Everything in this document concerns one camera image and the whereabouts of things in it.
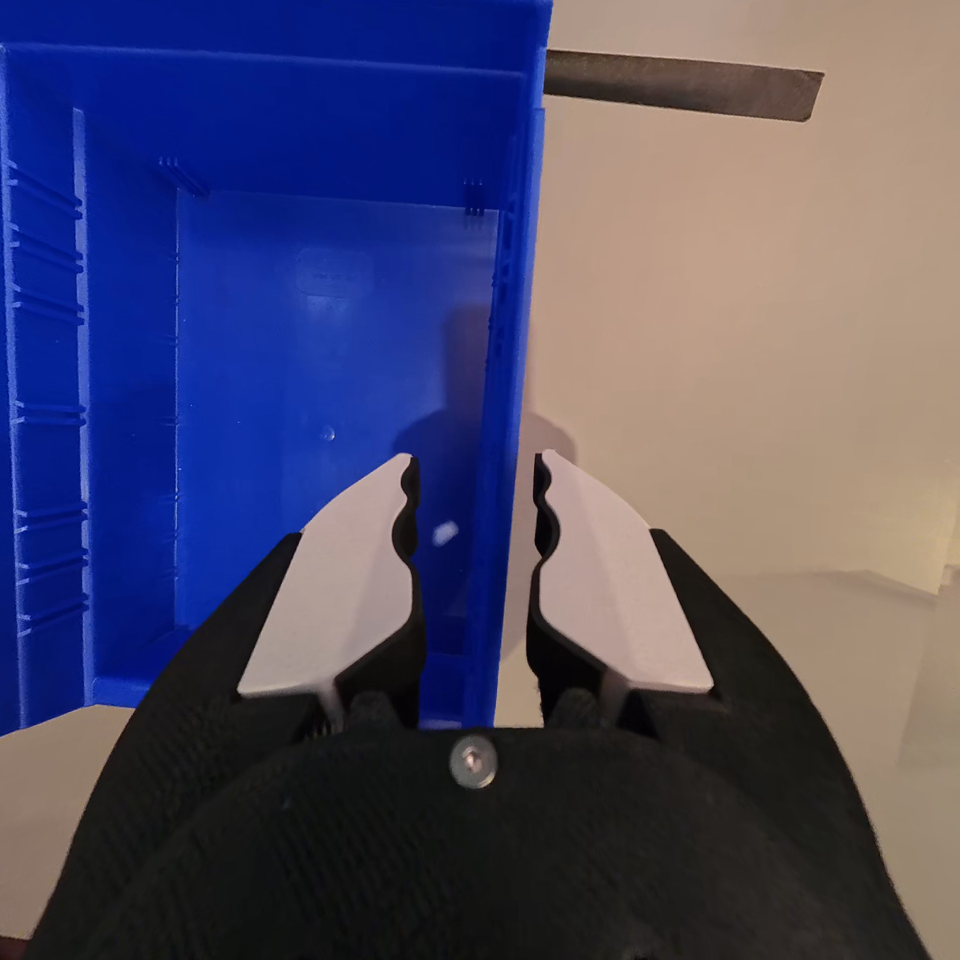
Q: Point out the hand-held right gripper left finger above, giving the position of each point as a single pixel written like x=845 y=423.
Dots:
x=337 y=600

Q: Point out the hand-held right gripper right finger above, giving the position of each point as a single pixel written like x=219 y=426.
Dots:
x=619 y=600

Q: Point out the blue plastic bin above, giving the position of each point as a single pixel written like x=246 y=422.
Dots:
x=262 y=375

